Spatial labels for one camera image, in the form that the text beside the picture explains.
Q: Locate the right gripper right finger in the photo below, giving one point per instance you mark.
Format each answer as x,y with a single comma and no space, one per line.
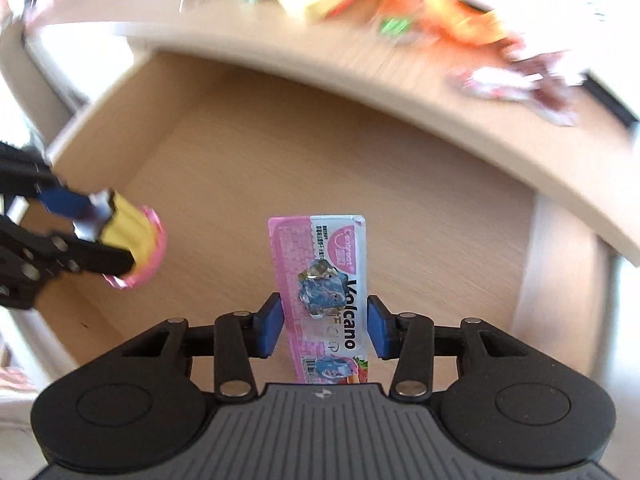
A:
408,338

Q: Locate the white flat board black edge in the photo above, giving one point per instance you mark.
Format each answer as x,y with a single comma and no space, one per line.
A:
601,35

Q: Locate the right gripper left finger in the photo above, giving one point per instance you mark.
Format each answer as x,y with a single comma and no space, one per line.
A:
239,337

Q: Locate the pink Volcano snack pack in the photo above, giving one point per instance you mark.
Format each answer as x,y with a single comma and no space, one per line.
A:
320,264

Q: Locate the pink white wrapper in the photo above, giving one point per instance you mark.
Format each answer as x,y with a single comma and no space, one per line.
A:
530,61

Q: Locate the clear snack packet green label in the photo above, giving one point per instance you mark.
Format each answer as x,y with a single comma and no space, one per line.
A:
404,23

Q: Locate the red white candy wrapper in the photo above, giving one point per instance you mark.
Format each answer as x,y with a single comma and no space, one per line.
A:
501,84

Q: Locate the chocolate flower cupcake toy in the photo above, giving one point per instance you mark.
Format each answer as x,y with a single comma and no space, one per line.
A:
113,220

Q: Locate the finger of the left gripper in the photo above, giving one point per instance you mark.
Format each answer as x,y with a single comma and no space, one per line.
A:
27,174
29,255

